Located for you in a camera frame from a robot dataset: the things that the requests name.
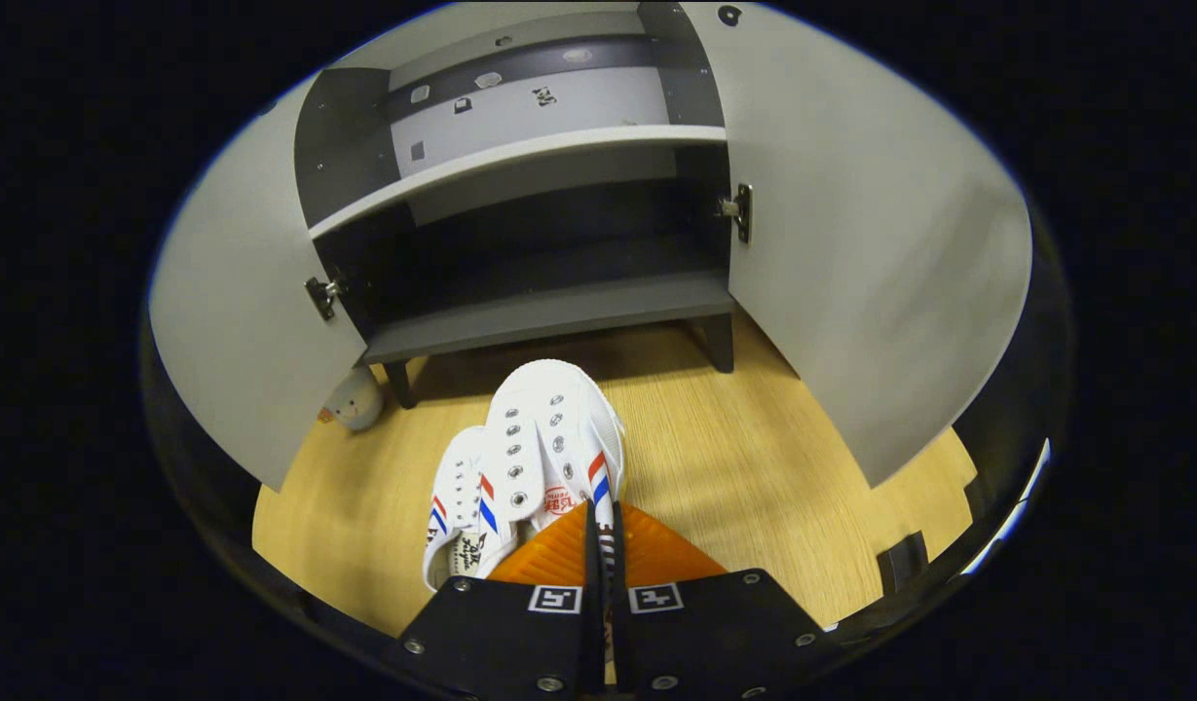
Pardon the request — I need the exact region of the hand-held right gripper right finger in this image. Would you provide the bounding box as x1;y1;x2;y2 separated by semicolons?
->
598;501;838;697

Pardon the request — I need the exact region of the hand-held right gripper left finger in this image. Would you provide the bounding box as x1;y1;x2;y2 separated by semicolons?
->
398;501;599;694

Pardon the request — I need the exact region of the white striped shoe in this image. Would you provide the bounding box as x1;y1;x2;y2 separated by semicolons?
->
423;425;521;592
483;359;626;585

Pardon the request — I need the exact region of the white shoe cabinet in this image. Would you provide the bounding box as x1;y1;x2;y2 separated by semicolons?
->
294;2;737;410

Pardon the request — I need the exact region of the white shoe cabinet door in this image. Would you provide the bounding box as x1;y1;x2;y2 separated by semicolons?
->
681;2;1034;488
148;73;370;493

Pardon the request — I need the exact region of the white round plush toy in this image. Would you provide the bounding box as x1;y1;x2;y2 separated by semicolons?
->
318;368;385;432

